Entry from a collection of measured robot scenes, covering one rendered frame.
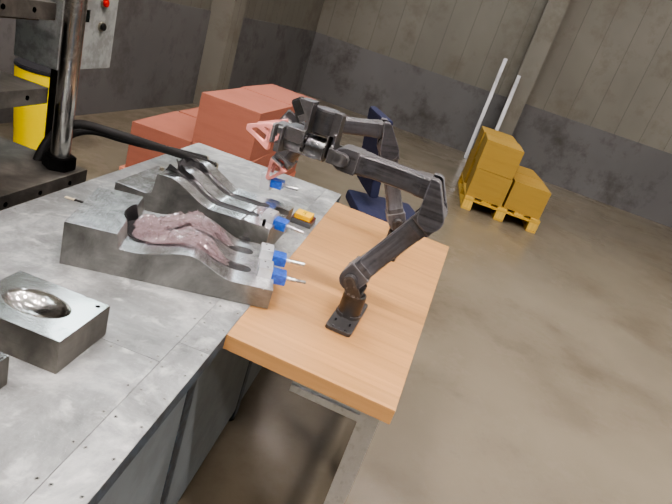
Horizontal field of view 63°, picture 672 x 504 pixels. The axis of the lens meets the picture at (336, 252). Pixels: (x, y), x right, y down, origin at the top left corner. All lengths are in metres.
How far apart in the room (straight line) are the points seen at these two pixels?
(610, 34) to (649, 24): 0.55
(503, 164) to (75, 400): 5.62
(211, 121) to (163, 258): 2.43
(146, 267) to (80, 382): 0.39
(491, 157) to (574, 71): 4.18
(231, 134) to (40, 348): 2.75
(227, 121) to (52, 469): 2.96
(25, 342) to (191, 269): 0.43
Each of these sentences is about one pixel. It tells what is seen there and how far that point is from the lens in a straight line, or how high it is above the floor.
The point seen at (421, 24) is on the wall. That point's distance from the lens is 10.25.
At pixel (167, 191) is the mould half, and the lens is 1.73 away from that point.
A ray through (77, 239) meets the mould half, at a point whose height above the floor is 0.87.
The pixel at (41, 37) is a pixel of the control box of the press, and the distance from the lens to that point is 2.12.
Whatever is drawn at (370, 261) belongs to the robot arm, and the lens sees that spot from 1.39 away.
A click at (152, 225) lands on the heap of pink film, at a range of 1.45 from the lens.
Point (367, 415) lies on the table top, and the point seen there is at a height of 0.74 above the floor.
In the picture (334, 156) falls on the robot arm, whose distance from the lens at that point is 1.32.
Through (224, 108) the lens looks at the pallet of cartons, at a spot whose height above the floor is 0.76.
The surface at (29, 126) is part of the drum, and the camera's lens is 4.41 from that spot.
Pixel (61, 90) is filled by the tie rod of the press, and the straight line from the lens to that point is 1.96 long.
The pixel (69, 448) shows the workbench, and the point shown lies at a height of 0.80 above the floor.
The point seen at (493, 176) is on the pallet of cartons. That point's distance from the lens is 6.30.
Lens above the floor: 1.51
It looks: 22 degrees down
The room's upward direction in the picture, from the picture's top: 19 degrees clockwise
